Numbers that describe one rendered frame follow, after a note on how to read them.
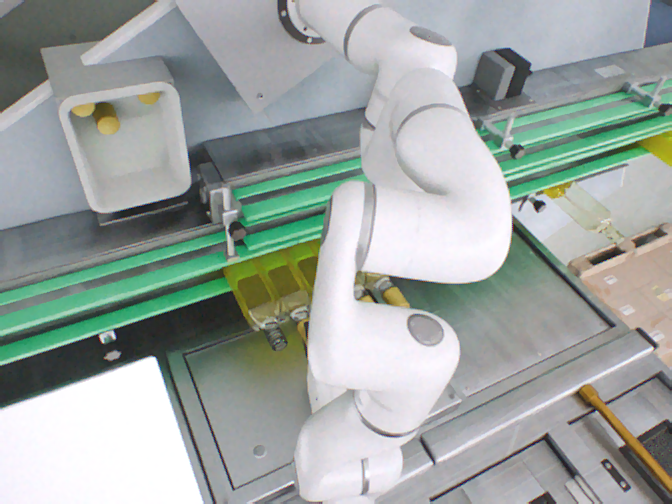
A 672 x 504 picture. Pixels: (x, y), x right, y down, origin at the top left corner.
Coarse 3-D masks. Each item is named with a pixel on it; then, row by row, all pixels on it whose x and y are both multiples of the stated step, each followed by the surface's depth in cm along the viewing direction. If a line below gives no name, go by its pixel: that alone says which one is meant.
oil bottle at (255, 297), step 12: (240, 264) 99; (252, 264) 99; (228, 276) 100; (240, 276) 97; (252, 276) 97; (264, 276) 98; (240, 288) 95; (252, 288) 95; (264, 288) 96; (240, 300) 96; (252, 300) 94; (264, 300) 94; (276, 300) 94; (252, 312) 92; (264, 312) 92; (276, 312) 93; (252, 324) 94
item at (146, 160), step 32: (96, 96) 78; (128, 96) 88; (160, 96) 89; (64, 128) 79; (96, 128) 89; (128, 128) 92; (160, 128) 94; (96, 160) 93; (128, 160) 96; (160, 160) 99; (96, 192) 93; (128, 192) 95; (160, 192) 96
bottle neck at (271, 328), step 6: (264, 324) 93; (270, 324) 92; (276, 324) 93; (264, 330) 92; (270, 330) 91; (276, 330) 91; (270, 336) 91; (276, 336) 91; (282, 336) 91; (270, 342) 91; (276, 342) 90; (282, 342) 92; (276, 348) 91; (282, 348) 92
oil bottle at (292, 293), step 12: (276, 252) 102; (264, 264) 99; (276, 264) 100; (288, 264) 100; (276, 276) 98; (288, 276) 98; (276, 288) 96; (288, 288) 96; (300, 288) 96; (288, 300) 94; (300, 300) 95; (288, 312) 95
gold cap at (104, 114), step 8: (96, 104) 86; (104, 104) 86; (96, 112) 85; (104, 112) 85; (112, 112) 85; (96, 120) 84; (104, 120) 84; (112, 120) 85; (104, 128) 85; (112, 128) 86
